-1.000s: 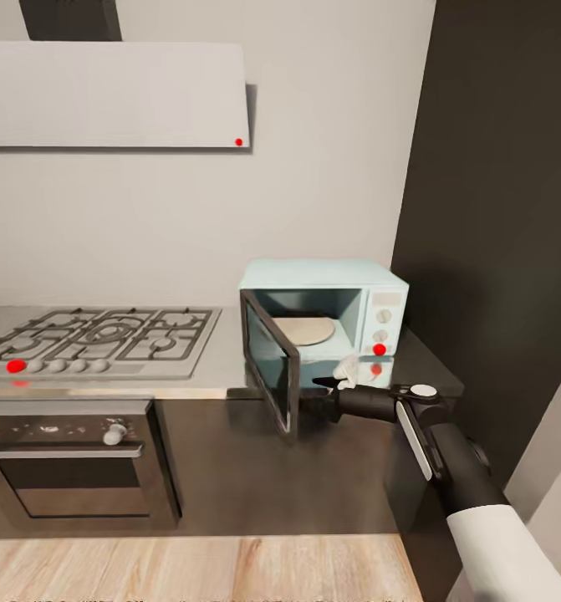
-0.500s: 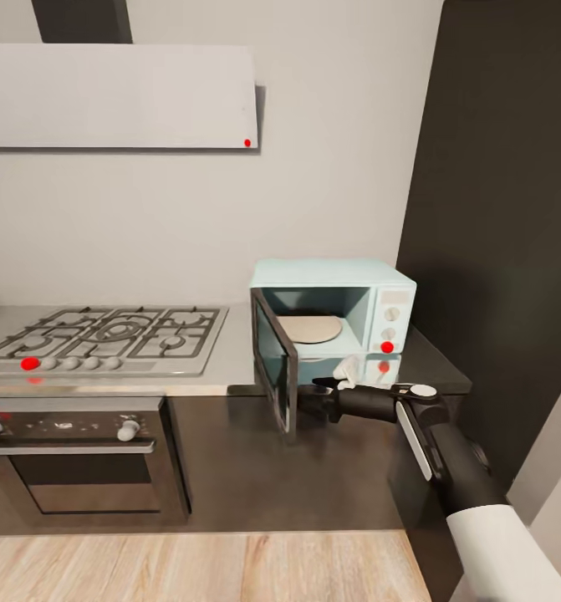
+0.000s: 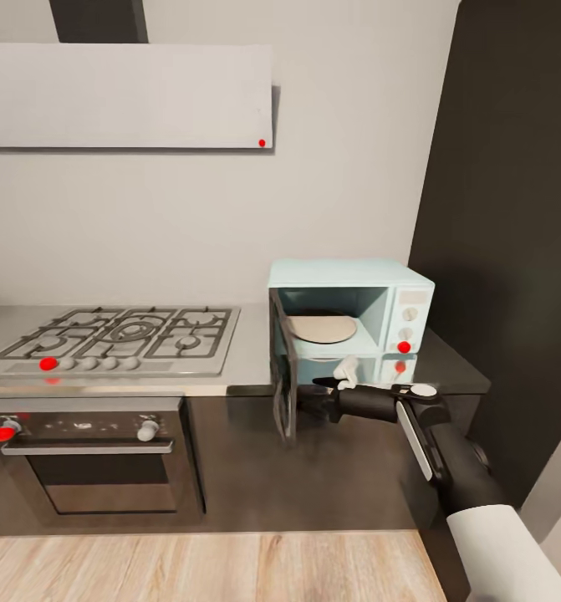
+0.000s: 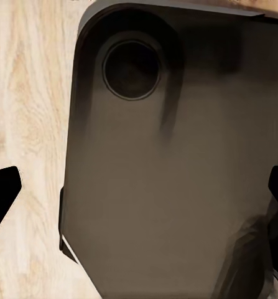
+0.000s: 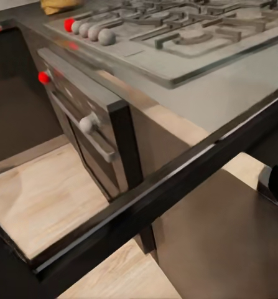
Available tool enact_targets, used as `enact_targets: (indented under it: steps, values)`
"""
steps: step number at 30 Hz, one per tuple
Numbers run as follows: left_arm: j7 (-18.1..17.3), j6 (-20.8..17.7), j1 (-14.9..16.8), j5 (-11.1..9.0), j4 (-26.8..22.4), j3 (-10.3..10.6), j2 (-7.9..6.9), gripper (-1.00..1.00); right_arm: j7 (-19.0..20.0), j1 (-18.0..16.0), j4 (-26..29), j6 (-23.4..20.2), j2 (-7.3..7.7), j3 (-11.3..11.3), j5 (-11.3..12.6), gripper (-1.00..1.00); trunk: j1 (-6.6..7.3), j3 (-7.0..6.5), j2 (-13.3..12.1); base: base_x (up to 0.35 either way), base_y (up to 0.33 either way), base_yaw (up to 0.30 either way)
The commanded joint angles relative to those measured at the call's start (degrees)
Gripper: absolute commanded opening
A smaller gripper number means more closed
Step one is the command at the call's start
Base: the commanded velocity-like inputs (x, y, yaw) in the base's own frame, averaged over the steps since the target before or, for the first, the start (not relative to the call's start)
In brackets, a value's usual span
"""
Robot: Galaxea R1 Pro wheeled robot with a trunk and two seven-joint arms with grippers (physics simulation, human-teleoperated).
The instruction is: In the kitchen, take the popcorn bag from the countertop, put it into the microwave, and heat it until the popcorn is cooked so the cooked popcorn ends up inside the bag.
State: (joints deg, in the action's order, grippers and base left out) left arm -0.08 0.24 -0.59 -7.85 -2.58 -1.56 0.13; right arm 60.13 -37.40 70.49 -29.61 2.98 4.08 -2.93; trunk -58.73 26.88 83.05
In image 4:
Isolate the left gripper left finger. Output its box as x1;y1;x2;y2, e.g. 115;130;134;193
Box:
0;166;22;223

